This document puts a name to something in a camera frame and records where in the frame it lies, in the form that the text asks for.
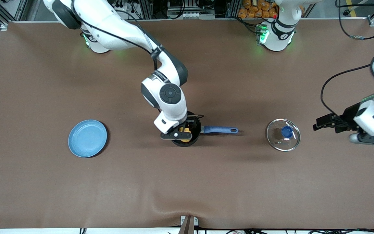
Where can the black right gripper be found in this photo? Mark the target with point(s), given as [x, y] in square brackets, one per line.
[192, 123]

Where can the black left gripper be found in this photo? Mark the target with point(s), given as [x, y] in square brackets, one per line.
[346, 119]

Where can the yellow potato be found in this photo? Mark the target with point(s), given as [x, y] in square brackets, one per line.
[184, 140]

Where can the glass lid with blue knob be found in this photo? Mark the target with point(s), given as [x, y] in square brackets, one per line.
[287, 131]

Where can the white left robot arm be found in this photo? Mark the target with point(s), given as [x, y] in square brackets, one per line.
[373, 120]

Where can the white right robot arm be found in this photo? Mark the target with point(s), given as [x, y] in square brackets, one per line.
[170, 97]

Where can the brown table mat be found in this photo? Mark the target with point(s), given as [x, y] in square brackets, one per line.
[187, 188]

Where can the blue round plate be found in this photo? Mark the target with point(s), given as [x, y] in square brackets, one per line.
[88, 138]

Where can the white power strip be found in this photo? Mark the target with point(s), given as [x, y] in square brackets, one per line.
[183, 15]

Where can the bag of orange items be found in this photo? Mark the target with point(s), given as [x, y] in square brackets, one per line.
[255, 9]

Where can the metal table clamp bracket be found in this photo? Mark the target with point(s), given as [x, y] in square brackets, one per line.
[187, 224]

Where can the aluminium frame post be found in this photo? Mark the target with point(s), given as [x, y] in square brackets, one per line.
[145, 8]
[233, 8]

